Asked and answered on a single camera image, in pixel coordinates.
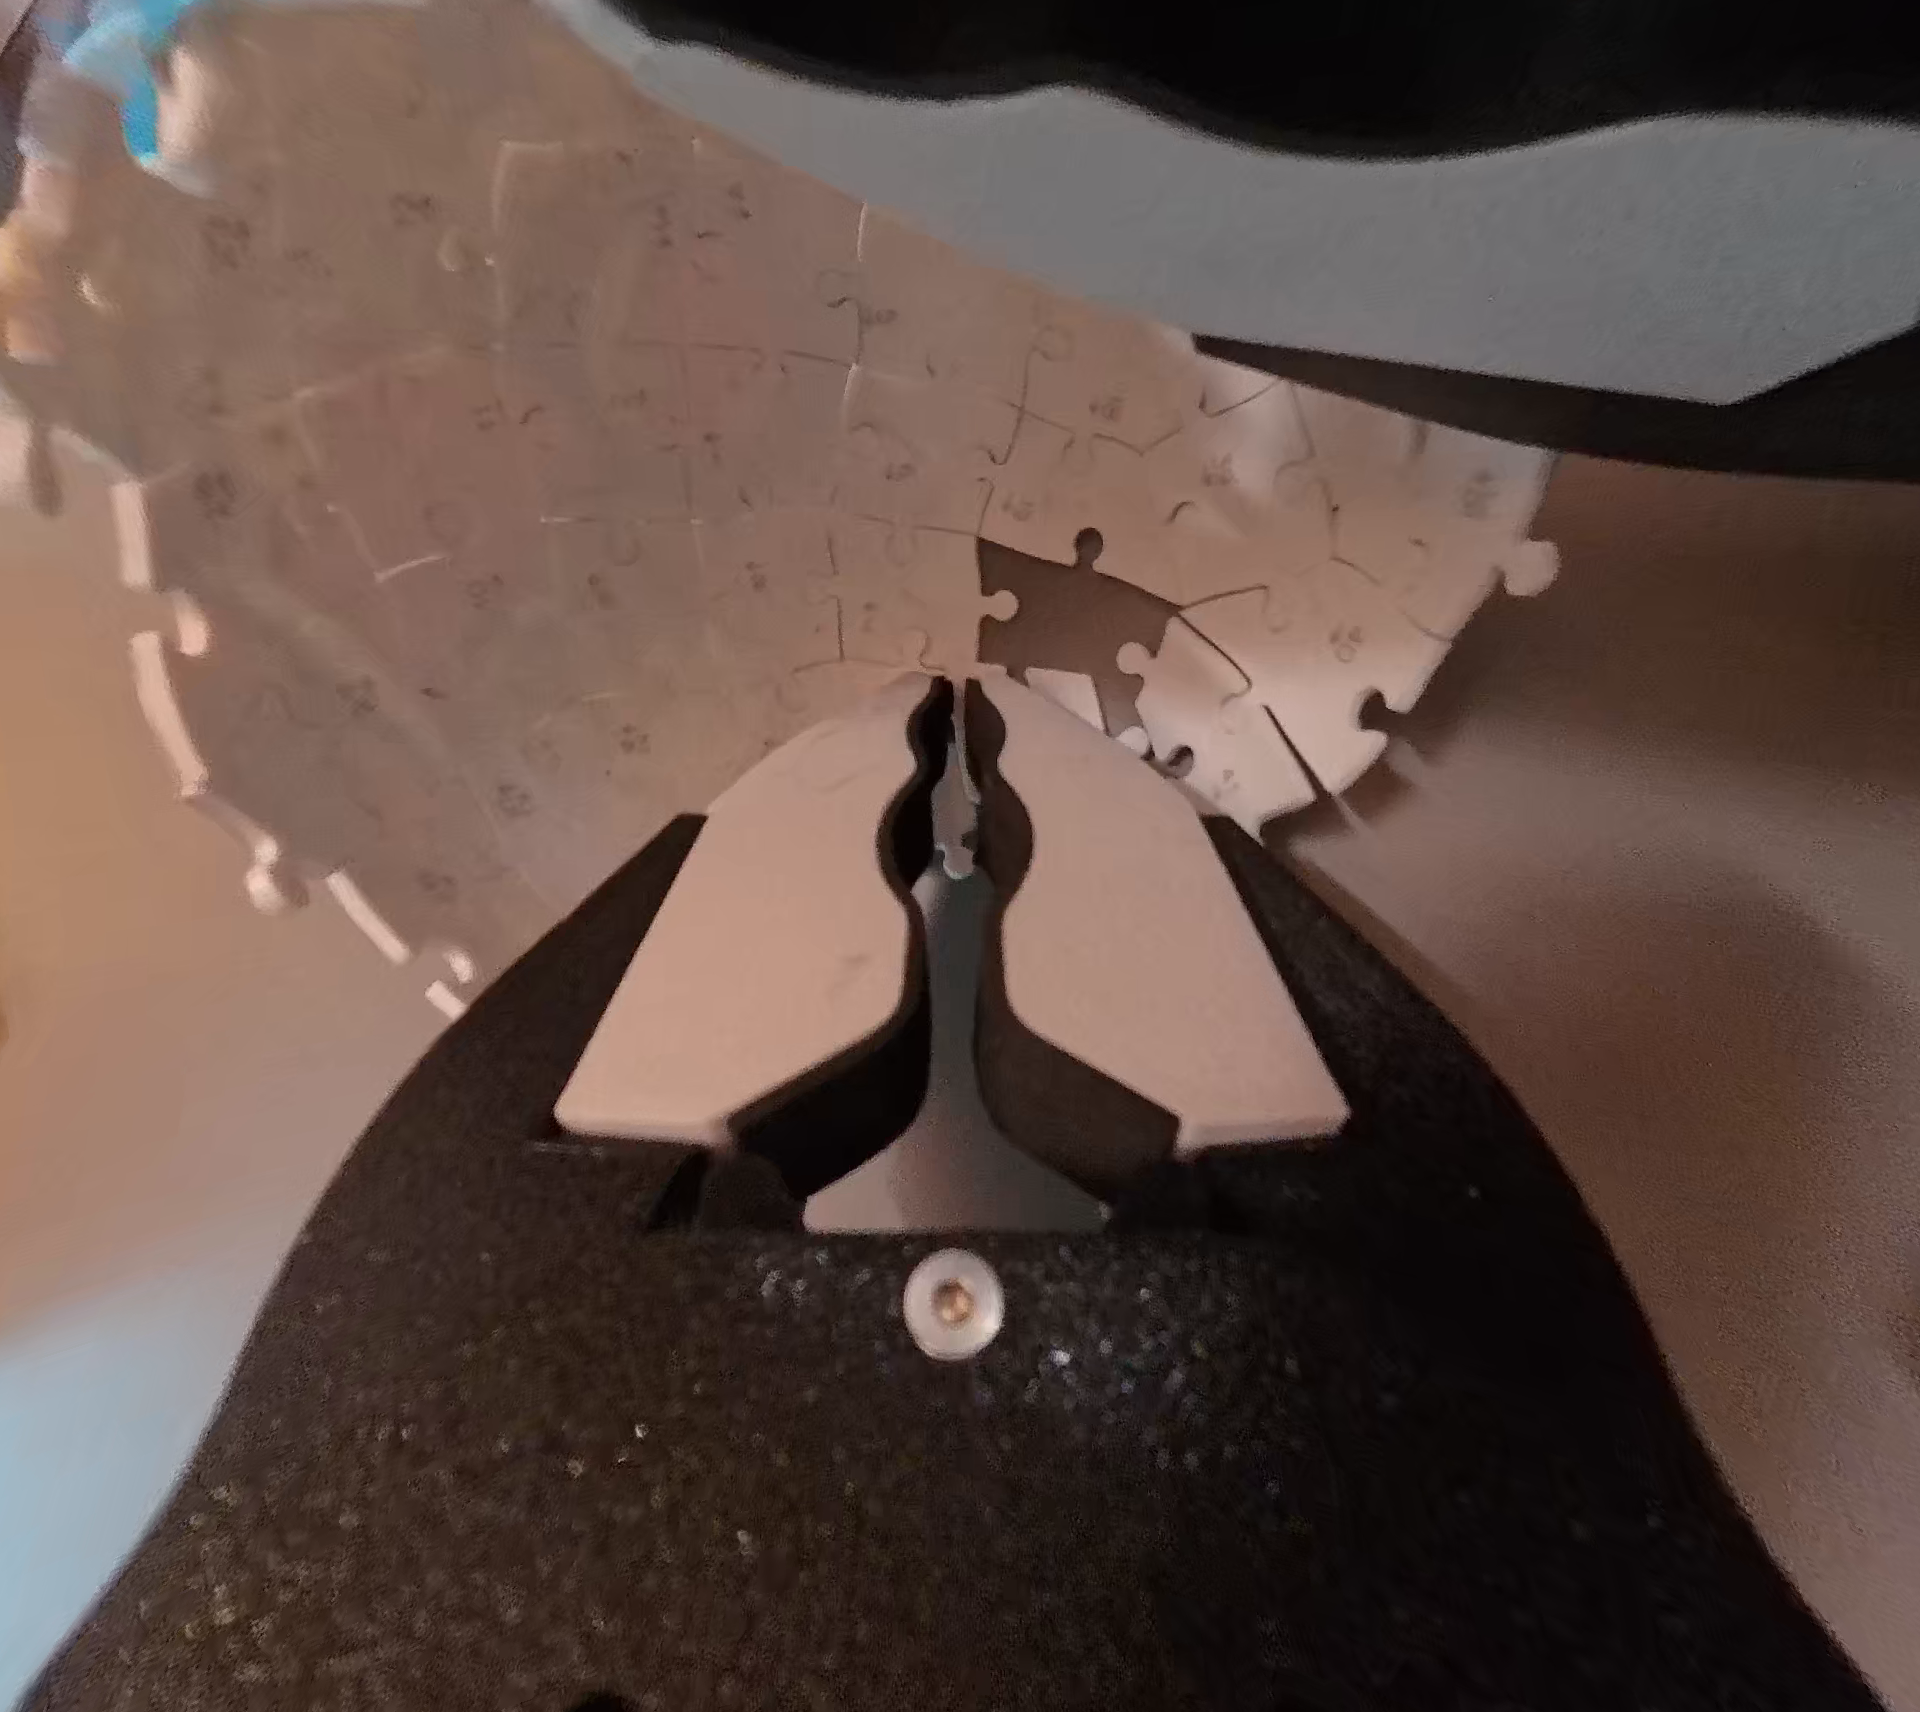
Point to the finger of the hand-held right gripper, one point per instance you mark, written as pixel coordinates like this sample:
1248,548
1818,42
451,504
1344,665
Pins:
1350,255

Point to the white puzzle piece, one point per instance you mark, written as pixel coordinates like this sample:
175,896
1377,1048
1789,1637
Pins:
949,827

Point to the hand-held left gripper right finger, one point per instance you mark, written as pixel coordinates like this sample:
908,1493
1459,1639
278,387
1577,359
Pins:
1156,979

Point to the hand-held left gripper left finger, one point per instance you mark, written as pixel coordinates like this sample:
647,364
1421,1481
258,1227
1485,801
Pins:
751,962

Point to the partly built puzzle ball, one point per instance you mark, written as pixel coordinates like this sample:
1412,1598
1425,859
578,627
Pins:
601,466

